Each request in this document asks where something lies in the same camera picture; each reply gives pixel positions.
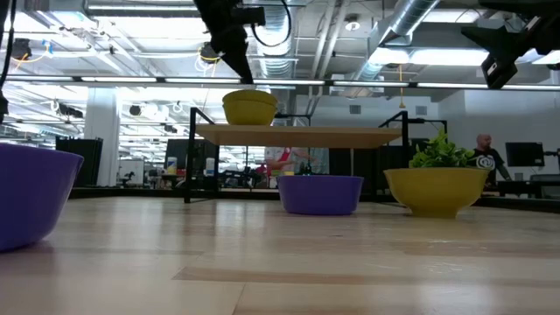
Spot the wooden shelf black frame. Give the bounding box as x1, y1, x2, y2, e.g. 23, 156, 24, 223
183, 107, 448, 209

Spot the green plant white pot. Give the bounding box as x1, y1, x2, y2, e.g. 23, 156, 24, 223
408, 129, 476, 170

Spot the white building column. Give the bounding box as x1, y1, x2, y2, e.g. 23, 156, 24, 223
83, 86, 120, 188

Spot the yellow bowl patterned inside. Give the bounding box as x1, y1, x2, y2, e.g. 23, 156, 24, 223
223, 102, 277, 127
383, 167, 491, 220
221, 89, 279, 109

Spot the violet blue plastic bowl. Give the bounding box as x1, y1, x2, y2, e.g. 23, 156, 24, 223
0, 143, 85, 254
276, 174, 365, 217

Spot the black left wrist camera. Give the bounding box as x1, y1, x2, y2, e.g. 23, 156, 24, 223
231, 6, 267, 27

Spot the black cabinet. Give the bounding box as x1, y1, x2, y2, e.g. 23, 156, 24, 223
55, 136, 104, 188

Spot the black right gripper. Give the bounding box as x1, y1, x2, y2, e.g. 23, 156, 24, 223
460, 0, 560, 90

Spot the black round ceiling device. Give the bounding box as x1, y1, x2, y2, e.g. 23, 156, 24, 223
199, 41, 222, 66

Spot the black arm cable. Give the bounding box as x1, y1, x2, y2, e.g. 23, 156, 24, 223
0, 0, 18, 126

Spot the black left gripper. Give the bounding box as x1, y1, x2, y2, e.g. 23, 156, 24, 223
194, 0, 256, 85

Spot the long led light bar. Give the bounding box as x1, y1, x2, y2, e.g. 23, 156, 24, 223
0, 74, 560, 91

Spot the black background desk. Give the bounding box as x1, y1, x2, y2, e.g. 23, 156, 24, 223
496, 173, 560, 200

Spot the person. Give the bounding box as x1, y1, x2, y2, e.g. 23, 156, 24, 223
466, 133, 514, 190
263, 146, 317, 179

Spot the silver ventilation duct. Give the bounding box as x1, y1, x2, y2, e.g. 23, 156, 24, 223
349, 0, 441, 82
251, 0, 299, 116

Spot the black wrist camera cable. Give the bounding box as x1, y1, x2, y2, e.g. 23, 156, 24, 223
250, 0, 293, 48

